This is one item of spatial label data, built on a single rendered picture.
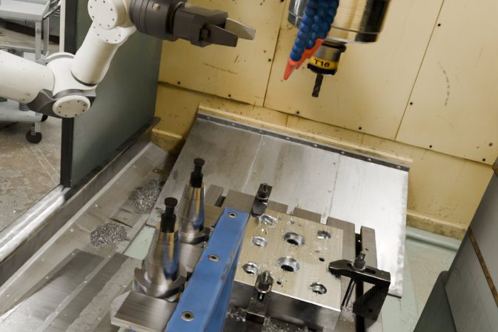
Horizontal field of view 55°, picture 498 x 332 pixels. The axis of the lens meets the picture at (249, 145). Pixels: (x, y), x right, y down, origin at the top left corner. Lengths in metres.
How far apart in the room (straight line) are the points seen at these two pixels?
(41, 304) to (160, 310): 0.74
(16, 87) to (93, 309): 0.54
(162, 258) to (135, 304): 0.06
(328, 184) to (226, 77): 0.59
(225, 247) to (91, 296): 0.68
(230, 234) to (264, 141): 1.29
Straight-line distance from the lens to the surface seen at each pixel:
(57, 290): 1.33
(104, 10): 0.94
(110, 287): 1.32
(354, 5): 0.75
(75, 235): 1.59
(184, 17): 0.87
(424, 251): 2.08
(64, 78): 1.11
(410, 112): 1.94
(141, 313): 0.57
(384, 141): 1.97
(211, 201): 1.37
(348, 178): 1.92
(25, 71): 1.07
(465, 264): 1.25
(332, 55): 0.82
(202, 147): 1.92
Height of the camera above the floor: 1.62
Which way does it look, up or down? 24 degrees down
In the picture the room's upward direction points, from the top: 12 degrees clockwise
